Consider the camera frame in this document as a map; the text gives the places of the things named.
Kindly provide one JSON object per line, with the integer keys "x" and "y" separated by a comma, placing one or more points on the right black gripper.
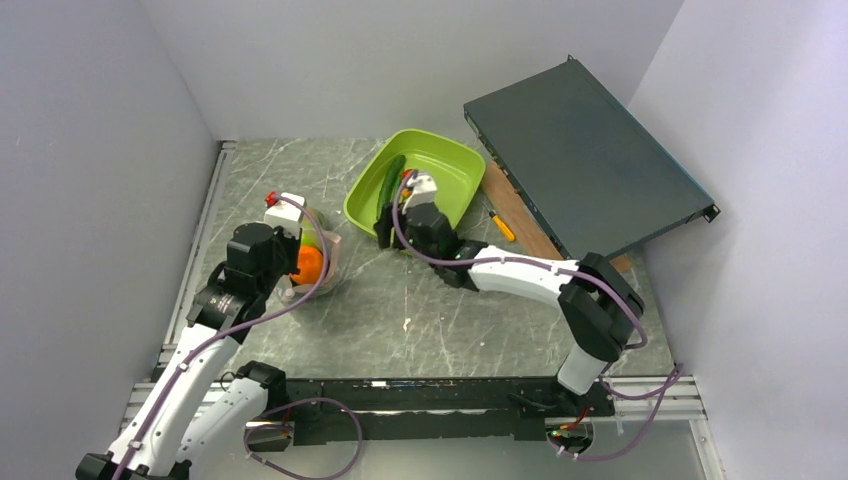
{"x": 384, "y": 227}

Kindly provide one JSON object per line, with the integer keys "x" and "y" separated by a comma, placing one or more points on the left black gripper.
{"x": 293, "y": 245}

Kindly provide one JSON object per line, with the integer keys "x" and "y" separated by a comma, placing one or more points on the orange toy fruit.
{"x": 310, "y": 264}

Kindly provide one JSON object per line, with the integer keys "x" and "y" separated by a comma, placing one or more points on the green toy apple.
{"x": 311, "y": 225}

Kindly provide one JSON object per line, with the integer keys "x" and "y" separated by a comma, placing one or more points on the clear zip top bag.
{"x": 287, "y": 291}

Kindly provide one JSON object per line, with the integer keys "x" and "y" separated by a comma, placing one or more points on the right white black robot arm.
{"x": 601, "y": 309}

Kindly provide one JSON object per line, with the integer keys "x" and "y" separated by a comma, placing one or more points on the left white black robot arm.
{"x": 156, "y": 444}

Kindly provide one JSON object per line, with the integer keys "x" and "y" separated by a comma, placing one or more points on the green toy cucumber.
{"x": 390, "y": 183}

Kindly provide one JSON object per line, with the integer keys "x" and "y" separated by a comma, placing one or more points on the brown wooden board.
{"x": 511, "y": 209}

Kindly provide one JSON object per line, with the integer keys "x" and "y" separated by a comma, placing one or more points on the dark rack server chassis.
{"x": 592, "y": 176}

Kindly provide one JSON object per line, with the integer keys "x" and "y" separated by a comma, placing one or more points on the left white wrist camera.
{"x": 285, "y": 211}

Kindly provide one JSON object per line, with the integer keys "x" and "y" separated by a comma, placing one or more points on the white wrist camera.
{"x": 285, "y": 211}
{"x": 423, "y": 190}

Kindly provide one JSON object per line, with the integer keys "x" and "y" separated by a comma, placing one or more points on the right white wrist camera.
{"x": 423, "y": 190}

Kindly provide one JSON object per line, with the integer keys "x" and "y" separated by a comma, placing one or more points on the yellow handled screwdriver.
{"x": 505, "y": 230}

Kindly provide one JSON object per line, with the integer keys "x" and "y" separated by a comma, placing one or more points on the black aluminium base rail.
{"x": 522, "y": 408}

